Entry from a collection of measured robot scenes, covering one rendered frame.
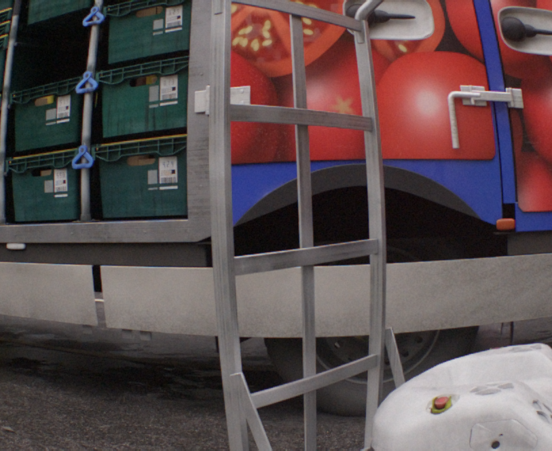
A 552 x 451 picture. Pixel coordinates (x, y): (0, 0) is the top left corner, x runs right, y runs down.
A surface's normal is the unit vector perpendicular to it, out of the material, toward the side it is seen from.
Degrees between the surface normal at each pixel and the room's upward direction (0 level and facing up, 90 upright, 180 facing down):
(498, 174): 90
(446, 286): 90
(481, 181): 90
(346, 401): 82
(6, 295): 90
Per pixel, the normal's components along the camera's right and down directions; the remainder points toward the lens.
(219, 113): -0.53, 0.04
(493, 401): -0.30, -0.72
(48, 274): -0.25, 0.04
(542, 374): -0.41, -0.25
